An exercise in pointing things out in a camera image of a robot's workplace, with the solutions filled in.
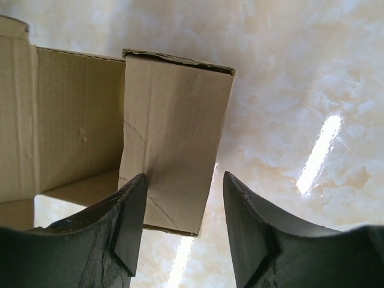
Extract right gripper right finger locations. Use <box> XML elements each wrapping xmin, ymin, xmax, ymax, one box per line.
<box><xmin>223</xmin><ymin>172</ymin><xmax>383</xmax><ymax>287</ymax></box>

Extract brown cardboard express box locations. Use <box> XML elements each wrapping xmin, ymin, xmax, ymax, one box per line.
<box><xmin>1</xmin><ymin>16</ymin><xmax>236</xmax><ymax>237</ymax></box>

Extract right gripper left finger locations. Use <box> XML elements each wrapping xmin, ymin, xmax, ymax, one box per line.
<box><xmin>1</xmin><ymin>173</ymin><xmax>148</xmax><ymax>287</ymax></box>

